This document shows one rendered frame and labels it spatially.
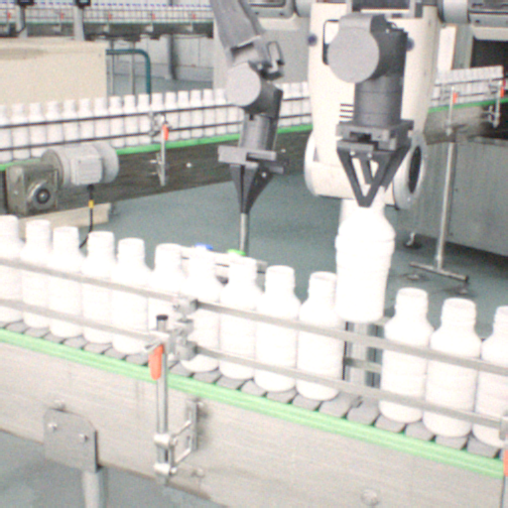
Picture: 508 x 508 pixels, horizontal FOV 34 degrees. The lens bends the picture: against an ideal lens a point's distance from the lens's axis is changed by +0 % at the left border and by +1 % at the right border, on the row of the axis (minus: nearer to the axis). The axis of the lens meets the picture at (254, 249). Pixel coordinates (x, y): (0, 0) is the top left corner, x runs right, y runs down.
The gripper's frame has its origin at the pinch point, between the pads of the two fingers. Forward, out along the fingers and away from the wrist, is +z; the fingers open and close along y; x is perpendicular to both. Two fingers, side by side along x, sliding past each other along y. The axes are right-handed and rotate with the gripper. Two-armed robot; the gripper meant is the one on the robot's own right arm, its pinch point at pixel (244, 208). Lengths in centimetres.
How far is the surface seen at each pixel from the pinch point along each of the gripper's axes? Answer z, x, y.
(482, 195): -54, 363, -35
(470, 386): 18.1, -16.1, 42.1
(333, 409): 25.0, -14.9, 25.5
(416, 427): 24.7, -14.1, 36.2
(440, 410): 21.6, -17.0, 39.3
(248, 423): 29.6, -15.8, 14.4
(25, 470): 88, 102, -113
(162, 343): 20.7, -25.3, 4.6
